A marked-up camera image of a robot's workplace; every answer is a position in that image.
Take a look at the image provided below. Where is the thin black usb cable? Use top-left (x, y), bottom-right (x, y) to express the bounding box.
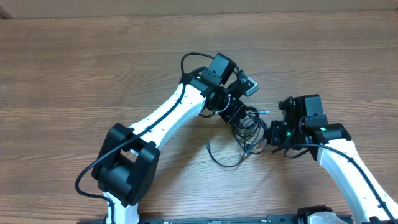
top-left (205, 109), bottom-right (270, 169)

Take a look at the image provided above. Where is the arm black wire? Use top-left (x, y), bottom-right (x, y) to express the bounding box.
top-left (75, 52), bottom-right (216, 224)
top-left (271, 116), bottom-right (397, 223)

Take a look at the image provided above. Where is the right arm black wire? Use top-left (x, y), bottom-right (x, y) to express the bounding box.
top-left (271, 116), bottom-right (397, 223)

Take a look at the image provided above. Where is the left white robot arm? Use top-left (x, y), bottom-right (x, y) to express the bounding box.
top-left (91, 53), bottom-right (258, 223)

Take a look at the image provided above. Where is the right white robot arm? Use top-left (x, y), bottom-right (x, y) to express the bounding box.
top-left (267, 95), bottom-right (397, 223)

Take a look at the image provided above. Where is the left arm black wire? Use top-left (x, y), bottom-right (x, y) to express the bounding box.
top-left (75, 52), bottom-right (216, 224)

